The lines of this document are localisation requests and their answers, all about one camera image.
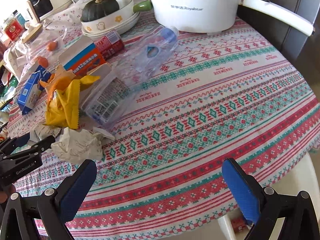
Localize dark green squash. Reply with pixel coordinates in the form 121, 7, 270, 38
80, 0, 120, 22

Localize large tissue paper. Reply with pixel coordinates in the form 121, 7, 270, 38
51, 127, 116, 164

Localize white saucepan with green handle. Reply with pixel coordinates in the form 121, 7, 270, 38
81, 0, 153, 34

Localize red drink can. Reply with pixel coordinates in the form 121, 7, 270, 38
96, 29, 125, 58

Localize clear plastic bag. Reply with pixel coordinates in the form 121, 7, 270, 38
15, 26, 69, 68

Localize clear plastic labelled package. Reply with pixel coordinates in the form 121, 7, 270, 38
82, 76, 141, 131

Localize small red object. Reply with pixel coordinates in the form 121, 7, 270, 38
231, 217, 247, 232

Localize clear plastic bottle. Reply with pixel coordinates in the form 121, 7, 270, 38
117, 26, 179, 85

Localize white electric cooking pot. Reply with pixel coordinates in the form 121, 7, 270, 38
146, 0, 316, 37

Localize stack of white plates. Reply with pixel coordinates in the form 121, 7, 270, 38
82, 11, 140, 40

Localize blue milk carton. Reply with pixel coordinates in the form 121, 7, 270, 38
17, 65, 52, 116

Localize wooden lid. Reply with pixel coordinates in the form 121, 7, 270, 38
21, 25, 43, 43

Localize crumpled grey paper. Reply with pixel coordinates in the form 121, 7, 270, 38
30, 124, 62, 143

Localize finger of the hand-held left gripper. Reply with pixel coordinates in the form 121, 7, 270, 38
25, 135, 57, 155
0, 133, 31, 153

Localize person's left hand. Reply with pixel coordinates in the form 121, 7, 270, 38
0, 184, 16, 204

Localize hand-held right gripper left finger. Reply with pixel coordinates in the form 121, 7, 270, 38
0, 159, 98, 240

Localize orange and blue carton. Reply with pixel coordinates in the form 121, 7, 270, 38
59, 42, 112, 77

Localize striped patterned tablecloth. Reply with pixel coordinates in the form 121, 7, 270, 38
6, 12, 320, 240

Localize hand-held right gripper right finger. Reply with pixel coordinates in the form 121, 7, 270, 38
221, 158, 320, 240

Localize red box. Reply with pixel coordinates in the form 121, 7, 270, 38
3, 25, 24, 42

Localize yellow wrapper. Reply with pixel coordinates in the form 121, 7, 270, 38
45, 65, 100, 129

